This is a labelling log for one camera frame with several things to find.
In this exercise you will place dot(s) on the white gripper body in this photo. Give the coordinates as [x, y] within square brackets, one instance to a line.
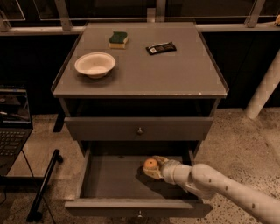
[167, 170]

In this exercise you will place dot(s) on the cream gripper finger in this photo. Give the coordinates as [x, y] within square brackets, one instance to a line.
[154, 173]
[158, 160]

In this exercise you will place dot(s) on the orange fruit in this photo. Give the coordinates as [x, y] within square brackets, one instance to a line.
[150, 164]

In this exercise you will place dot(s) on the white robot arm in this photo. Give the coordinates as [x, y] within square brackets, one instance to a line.
[236, 161]

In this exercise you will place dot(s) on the middle drawer knob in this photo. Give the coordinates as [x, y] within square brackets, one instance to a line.
[140, 219]

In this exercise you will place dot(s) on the open middle drawer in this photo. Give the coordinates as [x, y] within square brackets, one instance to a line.
[114, 185]

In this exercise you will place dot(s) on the grey drawer cabinet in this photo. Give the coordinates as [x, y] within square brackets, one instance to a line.
[185, 83]

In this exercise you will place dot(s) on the closed top drawer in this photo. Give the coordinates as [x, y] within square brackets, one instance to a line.
[125, 128]

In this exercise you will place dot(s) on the black snack bar wrapper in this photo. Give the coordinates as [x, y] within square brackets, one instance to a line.
[161, 48]

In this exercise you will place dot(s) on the white bowl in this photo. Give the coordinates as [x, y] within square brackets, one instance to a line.
[95, 64]

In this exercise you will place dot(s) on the green yellow sponge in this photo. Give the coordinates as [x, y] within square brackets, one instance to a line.
[118, 40]

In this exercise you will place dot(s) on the black table leg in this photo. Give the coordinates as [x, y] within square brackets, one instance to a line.
[34, 214]

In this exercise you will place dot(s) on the black laptop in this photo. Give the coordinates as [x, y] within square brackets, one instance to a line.
[15, 122]

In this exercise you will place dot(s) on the metal railing frame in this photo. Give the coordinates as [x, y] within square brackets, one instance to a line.
[43, 17]

